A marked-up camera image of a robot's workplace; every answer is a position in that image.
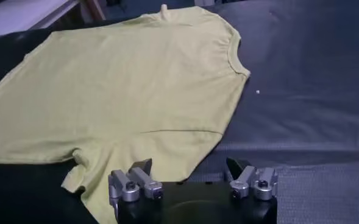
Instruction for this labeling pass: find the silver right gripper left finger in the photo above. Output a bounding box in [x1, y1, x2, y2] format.
[108, 158, 164, 211]

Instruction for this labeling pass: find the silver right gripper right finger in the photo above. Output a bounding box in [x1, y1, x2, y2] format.
[226, 157, 279, 201]

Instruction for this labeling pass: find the yellow-green t-shirt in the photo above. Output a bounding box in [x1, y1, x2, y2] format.
[0, 4, 251, 224]

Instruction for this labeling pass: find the black table cover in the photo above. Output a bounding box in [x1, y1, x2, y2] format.
[0, 0, 359, 224]

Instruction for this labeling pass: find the wooden partition screen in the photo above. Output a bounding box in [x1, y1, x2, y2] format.
[80, 0, 107, 21]

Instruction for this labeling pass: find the white rectangular table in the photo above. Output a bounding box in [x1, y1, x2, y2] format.
[0, 0, 80, 39]

